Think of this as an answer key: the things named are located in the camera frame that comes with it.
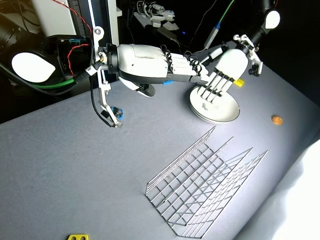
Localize black power adapter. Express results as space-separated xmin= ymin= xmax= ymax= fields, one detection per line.
xmin=156 ymin=26 xmax=179 ymax=41

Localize grey cable adapter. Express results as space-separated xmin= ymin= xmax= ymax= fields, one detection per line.
xmin=203 ymin=21 xmax=222 ymax=50

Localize yellow block with holes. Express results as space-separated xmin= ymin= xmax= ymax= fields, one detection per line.
xmin=66 ymin=233 xmax=90 ymax=240

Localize green cable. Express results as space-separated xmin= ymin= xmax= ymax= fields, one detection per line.
xmin=217 ymin=0 xmax=237 ymax=26

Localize white device on stand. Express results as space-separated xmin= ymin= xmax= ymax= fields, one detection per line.
xmin=133 ymin=0 xmax=180 ymax=29

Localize white cabinet with light strip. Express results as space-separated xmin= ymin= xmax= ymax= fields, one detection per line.
xmin=32 ymin=0 xmax=123 ymax=51

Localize white wire dish rack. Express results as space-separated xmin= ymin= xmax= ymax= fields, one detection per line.
xmin=144 ymin=125 xmax=270 ymax=238

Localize grey table cloth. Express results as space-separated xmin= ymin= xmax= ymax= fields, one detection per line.
xmin=0 ymin=41 xmax=320 ymax=240

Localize blue block with round holes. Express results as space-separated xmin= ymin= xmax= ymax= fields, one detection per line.
xmin=111 ymin=106 xmax=125 ymax=120

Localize orange swirl toy bread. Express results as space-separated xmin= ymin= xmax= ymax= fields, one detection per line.
xmin=271 ymin=114 xmax=284 ymax=126

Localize white plate with dark rim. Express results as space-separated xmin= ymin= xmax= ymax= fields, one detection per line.
xmin=189 ymin=84 xmax=241 ymax=123
xmin=189 ymin=99 xmax=238 ymax=125

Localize white backdrop cloth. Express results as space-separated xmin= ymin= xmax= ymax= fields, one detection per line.
xmin=232 ymin=139 xmax=320 ymax=240

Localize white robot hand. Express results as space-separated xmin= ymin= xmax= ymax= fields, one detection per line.
xmin=192 ymin=43 xmax=249 ymax=104
xmin=116 ymin=43 xmax=210 ymax=98

